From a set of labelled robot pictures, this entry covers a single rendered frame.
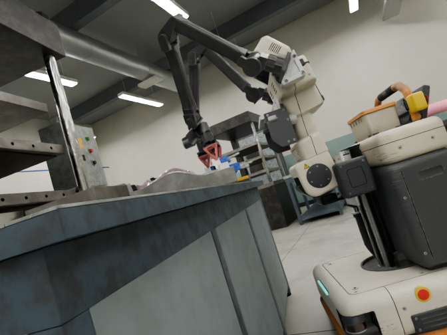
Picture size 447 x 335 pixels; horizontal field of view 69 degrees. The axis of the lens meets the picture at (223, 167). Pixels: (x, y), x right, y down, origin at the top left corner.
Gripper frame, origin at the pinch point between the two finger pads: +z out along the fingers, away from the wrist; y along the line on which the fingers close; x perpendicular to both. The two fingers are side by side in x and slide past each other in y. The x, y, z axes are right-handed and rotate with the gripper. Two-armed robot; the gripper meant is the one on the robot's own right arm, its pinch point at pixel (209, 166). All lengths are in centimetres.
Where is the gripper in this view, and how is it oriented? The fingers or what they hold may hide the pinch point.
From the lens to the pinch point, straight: 183.8
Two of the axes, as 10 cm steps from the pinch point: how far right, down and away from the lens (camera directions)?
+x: 9.2, -3.5, -2.1
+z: 3.3, 9.4, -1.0
